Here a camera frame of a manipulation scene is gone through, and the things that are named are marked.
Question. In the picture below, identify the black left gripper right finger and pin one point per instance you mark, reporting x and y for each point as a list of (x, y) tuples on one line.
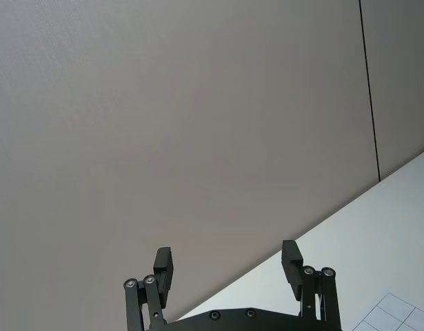
[(292, 272)]

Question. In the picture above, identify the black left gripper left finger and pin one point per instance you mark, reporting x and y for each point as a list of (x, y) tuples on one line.
[(160, 276)]

